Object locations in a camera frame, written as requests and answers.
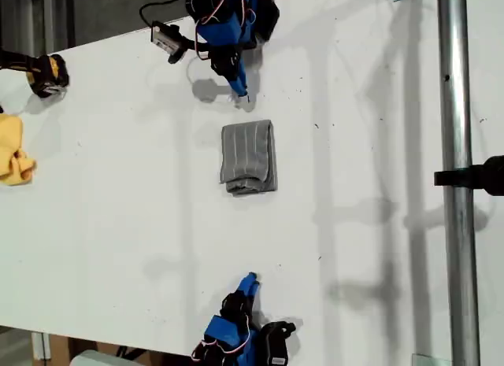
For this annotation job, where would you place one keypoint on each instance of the yellow cloth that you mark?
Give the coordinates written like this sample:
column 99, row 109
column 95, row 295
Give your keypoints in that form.
column 12, row 153

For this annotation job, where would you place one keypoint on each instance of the grey striped towel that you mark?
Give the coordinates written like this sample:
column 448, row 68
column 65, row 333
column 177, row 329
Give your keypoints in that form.
column 248, row 157

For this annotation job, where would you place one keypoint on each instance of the black camera box with label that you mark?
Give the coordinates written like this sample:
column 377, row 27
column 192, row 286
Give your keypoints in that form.
column 277, row 342

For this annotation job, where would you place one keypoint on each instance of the white table leg bracket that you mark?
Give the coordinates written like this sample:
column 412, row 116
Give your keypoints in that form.
column 40, row 346

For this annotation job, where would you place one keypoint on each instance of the black camera stalk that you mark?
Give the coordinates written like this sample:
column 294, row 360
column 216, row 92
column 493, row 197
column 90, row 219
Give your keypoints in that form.
column 197, row 45

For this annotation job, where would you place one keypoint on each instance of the black yellow power tool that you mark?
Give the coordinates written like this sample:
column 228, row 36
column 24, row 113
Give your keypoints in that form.
column 47, row 75

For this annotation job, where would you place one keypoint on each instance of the black clamp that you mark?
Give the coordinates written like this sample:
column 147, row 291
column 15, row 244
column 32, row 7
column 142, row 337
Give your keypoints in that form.
column 472, row 177

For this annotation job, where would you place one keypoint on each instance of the steel post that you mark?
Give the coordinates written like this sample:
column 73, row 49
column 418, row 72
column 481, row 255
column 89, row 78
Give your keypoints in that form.
column 456, row 106

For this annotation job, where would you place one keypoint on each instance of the black camera box white face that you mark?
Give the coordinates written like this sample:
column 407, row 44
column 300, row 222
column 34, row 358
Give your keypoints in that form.
column 169, row 39

